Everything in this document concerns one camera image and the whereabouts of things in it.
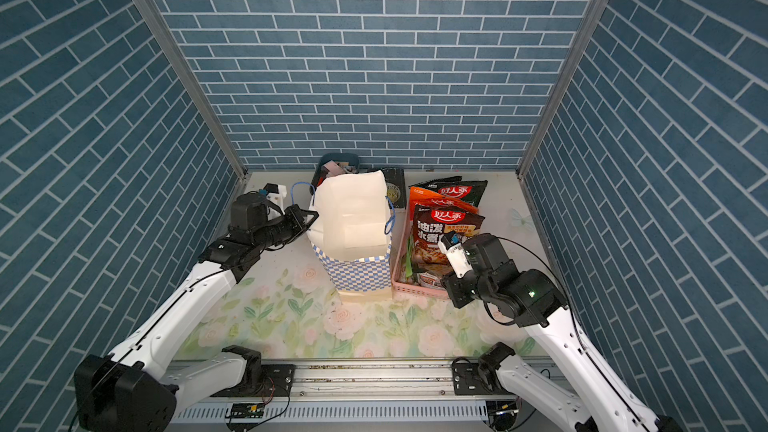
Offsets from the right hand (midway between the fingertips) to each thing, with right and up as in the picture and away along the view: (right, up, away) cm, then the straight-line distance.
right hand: (449, 280), depth 70 cm
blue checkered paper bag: (-28, +11, +29) cm, 42 cm away
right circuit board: (+13, -32, 0) cm, 34 cm away
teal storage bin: (-38, +36, +49) cm, 72 cm away
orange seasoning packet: (-5, +20, +12) cm, 24 cm away
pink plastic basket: (-11, -7, +17) cm, 22 cm away
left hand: (-30, +15, +7) cm, 35 cm away
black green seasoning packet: (+9, +21, +19) cm, 30 cm away
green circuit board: (-49, -33, +2) cm, 59 cm away
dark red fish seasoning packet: (-3, +12, +14) cm, 18 cm away
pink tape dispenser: (-37, +31, +44) cm, 65 cm away
